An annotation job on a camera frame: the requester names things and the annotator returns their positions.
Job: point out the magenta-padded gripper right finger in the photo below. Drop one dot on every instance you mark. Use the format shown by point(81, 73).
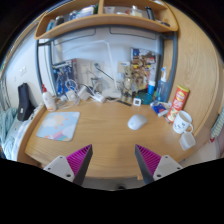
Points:
point(166, 165)

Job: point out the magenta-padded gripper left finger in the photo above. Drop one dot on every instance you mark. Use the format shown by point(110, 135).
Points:
point(61, 165)

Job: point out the white grey computer mouse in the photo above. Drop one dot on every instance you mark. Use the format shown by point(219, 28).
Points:
point(137, 122)

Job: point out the pastel sun cloud mouse pad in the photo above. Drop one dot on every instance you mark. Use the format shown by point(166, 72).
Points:
point(58, 126)

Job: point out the clear plastic cup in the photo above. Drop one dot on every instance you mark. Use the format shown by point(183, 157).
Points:
point(187, 141)

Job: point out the white mug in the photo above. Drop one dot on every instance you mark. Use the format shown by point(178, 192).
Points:
point(181, 122)

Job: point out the bed with checked bedding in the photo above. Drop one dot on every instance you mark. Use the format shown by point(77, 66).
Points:
point(18, 136)

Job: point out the blue tissue pack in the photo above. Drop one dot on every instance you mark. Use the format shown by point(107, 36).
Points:
point(159, 108)

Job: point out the red chips can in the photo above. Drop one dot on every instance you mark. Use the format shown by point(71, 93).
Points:
point(177, 103)

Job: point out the white red-pump lotion bottle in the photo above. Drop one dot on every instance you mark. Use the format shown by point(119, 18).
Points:
point(49, 101)

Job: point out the teal blanket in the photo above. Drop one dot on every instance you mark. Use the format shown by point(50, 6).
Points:
point(6, 126)

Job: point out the teal round dish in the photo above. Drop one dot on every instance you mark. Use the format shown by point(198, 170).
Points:
point(147, 98)

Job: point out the small white cube clock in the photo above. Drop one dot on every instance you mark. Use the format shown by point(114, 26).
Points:
point(136, 101)

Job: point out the black bag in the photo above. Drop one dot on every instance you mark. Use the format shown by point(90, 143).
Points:
point(24, 101)

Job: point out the white charger block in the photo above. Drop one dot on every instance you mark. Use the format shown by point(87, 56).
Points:
point(83, 93)

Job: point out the flat black remote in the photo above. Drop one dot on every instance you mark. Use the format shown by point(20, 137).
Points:
point(124, 103)

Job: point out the white power strip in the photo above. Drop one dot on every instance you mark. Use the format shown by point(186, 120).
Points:
point(98, 98)

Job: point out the white desk lamp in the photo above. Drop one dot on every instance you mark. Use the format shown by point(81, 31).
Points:
point(112, 93)

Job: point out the blue robot model kit box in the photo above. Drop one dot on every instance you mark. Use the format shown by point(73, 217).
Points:
point(63, 76)

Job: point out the brown tree creature figurine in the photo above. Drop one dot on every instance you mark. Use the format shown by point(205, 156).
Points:
point(128, 85)

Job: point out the colourful figurine box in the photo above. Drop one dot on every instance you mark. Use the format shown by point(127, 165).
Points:
point(144, 65)

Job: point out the wooden shelf unit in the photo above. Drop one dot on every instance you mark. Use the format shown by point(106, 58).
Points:
point(100, 20)

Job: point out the grey metal desk frame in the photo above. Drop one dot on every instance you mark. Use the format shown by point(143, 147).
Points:
point(174, 66)

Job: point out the white light switch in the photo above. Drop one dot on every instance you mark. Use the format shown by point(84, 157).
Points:
point(23, 71)

